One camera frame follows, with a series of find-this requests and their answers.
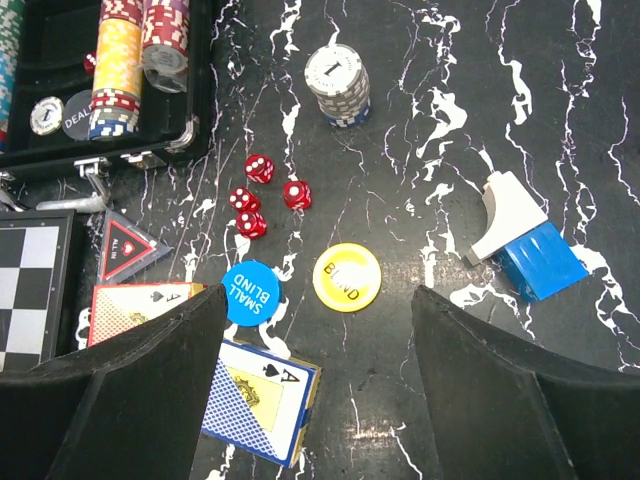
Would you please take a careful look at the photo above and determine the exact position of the red playing card deck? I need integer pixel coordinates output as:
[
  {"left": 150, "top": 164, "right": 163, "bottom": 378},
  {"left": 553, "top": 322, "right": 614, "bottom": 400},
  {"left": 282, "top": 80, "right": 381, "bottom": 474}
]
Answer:
[{"left": 88, "top": 282, "right": 206, "bottom": 346}]

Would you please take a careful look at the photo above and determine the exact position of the green blue chip column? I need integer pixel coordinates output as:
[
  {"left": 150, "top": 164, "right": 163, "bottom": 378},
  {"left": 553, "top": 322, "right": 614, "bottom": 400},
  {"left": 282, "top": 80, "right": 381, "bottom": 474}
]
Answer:
[{"left": 1, "top": 0, "right": 25, "bottom": 153}]

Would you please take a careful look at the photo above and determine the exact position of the triangular all-in marker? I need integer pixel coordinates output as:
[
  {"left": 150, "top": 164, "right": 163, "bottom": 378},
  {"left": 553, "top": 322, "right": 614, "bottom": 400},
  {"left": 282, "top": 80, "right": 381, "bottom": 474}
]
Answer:
[{"left": 96, "top": 210, "right": 171, "bottom": 285}]

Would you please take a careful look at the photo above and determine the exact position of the black white chess board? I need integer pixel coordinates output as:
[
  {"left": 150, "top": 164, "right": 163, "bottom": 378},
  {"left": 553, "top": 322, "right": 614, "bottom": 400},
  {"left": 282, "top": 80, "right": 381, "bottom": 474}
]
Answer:
[{"left": 1, "top": 210, "right": 82, "bottom": 372}]

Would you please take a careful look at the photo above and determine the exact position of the white and blue block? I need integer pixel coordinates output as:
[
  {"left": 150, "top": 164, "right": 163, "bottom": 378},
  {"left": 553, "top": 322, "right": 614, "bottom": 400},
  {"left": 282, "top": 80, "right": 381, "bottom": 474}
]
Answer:
[{"left": 466, "top": 171, "right": 588, "bottom": 302}]

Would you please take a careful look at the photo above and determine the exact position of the red die in case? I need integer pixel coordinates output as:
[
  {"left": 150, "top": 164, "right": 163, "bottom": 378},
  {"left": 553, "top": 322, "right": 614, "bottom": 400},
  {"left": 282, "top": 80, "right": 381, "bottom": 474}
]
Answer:
[{"left": 83, "top": 52, "right": 97, "bottom": 75}]

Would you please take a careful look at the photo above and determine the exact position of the blue playing card deck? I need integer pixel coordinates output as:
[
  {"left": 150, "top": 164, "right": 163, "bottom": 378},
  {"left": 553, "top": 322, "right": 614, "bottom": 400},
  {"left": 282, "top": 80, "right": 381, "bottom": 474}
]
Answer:
[{"left": 201, "top": 340, "right": 322, "bottom": 468}]

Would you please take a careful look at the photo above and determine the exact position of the yellow big blind button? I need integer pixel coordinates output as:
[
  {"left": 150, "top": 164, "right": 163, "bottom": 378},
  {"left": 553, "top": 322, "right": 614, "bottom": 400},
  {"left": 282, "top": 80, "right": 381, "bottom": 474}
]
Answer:
[{"left": 312, "top": 243, "right": 382, "bottom": 313}]

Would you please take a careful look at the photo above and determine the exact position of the blue small blind button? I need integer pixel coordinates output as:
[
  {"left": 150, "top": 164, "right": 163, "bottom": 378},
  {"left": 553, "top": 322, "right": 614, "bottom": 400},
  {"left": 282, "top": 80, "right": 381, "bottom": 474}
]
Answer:
[{"left": 222, "top": 260, "right": 281, "bottom": 327}]

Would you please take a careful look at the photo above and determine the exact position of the purple red chip column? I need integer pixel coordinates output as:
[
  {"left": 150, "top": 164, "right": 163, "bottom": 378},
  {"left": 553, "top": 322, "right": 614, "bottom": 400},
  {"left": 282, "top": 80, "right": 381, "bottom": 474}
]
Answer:
[{"left": 141, "top": 0, "right": 190, "bottom": 93}]

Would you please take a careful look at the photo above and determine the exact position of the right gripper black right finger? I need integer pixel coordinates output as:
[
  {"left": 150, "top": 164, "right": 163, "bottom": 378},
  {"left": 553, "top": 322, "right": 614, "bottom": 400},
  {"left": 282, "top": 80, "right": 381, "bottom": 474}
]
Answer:
[{"left": 411, "top": 286, "right": 639, "bottom": 479}]

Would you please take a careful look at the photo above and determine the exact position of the black poker set case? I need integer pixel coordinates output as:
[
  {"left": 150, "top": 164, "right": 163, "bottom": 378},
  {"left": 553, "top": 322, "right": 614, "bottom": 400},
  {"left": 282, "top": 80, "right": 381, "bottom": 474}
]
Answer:
[{"left": 1, "top": 1, "right": 213, "bottom": 211}]

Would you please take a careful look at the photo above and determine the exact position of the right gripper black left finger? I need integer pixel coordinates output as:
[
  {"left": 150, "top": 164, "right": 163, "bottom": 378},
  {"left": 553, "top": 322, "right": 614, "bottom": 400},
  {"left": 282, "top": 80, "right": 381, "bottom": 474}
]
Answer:
[{"left": 1, "top": 285, "right": 227, "bottom": 479}]

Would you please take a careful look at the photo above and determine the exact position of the grey dealer button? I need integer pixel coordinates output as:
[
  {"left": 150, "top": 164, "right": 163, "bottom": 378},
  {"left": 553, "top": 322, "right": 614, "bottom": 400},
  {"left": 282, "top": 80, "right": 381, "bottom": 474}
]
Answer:
[{"left": 62, "top": 89, "right": 92, "bottom": 141}]

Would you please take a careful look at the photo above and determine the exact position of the red yellow chip column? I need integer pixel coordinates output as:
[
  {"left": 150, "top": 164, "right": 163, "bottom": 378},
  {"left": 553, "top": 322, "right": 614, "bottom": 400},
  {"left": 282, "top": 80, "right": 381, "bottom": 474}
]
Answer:
[{"left": 88, "top": 0, "right": 143, "bottom": 141}]

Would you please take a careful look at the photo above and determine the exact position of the grey white chip stack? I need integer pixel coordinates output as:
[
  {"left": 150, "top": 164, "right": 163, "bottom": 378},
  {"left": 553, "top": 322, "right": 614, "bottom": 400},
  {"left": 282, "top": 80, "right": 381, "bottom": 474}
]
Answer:
[{"left": 304, "top": 43, "right": 371, "bottom": 128}]

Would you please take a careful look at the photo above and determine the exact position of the white single chip in case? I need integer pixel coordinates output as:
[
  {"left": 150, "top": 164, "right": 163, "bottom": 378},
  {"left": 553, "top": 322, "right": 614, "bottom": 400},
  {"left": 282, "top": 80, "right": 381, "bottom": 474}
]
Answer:
[{"left": 30, "top": 96, "right": 64, "bottom": 136}]

